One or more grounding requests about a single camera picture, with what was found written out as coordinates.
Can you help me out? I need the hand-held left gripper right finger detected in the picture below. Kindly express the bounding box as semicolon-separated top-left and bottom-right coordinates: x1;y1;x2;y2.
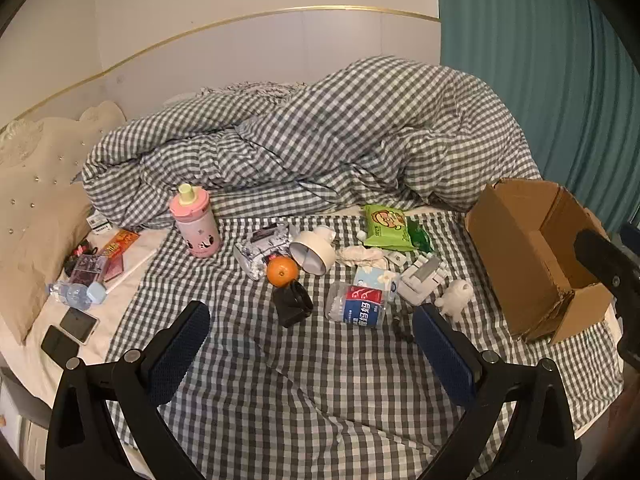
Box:
412;304;583;480

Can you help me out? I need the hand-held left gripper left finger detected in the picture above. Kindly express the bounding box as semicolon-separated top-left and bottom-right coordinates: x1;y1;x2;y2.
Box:
45;300;211;480

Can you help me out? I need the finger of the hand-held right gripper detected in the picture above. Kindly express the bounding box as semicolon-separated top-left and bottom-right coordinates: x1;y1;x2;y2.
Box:
573;229;640;306
616;290;640;361

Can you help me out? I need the grey plush toy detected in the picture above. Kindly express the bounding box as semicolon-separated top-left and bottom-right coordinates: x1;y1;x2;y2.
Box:
433;280;473;322

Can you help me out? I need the cardboard box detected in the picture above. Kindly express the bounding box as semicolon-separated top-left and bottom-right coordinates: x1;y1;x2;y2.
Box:
465;177;618;346

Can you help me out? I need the clear cotton swab container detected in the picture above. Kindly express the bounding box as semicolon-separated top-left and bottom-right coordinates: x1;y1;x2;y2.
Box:
325;281;388;331

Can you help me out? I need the blue and white tissue pack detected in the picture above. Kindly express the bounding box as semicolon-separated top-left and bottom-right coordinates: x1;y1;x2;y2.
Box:
352;266;398;303

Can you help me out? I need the small black object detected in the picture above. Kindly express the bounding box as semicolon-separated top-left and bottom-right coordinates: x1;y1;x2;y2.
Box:
272;280;314;329

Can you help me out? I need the grey patterned tissue packet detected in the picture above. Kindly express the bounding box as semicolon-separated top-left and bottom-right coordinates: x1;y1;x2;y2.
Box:
233;224;293;282

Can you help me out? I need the orange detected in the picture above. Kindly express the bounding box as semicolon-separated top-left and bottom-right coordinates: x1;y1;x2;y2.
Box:
266;256;300;288

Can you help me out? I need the white mattress cover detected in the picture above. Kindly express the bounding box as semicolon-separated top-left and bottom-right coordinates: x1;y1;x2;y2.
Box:
0;230;171;411

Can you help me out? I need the white-edged phone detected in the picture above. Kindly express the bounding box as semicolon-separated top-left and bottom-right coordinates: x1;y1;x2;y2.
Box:
57;306;101;346

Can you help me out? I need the dark pink wallet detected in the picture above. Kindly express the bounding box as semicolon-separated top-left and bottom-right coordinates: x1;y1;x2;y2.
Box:
102;252;126;283

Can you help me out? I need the pink drinking bottle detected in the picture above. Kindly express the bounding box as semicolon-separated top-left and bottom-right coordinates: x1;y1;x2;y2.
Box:
168;183;222;259

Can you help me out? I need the clear purple box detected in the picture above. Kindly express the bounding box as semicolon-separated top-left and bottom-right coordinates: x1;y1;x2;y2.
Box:
70;255;108;288

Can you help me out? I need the black phone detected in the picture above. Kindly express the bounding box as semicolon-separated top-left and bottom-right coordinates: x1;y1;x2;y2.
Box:
40;325;81;358

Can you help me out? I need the red snack packet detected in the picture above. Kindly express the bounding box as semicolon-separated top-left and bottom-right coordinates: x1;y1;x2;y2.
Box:
97;230;141;258

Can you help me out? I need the grey checkered bed sheet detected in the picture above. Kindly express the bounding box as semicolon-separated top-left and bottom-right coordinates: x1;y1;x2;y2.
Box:
102;207;626;480

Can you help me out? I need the dark green wrapper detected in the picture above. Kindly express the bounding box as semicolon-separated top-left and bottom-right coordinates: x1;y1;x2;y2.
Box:
405;215;436;256

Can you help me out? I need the clear water bottle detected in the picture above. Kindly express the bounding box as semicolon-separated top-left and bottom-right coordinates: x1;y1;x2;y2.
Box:
47;280;91;309

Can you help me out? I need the crumpled white tissue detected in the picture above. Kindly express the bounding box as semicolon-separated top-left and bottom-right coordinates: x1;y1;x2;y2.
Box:
335;245;391;268

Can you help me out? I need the green snack packet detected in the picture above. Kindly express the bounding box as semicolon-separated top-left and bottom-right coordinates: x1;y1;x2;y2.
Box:
362;204;411;251

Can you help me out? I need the white bedside cabinet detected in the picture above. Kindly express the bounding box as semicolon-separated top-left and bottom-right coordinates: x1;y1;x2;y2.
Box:
0;365;56;480

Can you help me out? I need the teal curtain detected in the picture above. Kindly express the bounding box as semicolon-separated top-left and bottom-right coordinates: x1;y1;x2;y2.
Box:
434;0;640;233

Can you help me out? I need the beige tufted headboard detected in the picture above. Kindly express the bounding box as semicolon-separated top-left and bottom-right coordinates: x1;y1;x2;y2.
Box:
0;100;128;346

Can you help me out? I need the grey checkered duvet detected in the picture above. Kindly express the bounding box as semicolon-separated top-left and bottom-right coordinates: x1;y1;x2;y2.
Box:
80;55;543;231

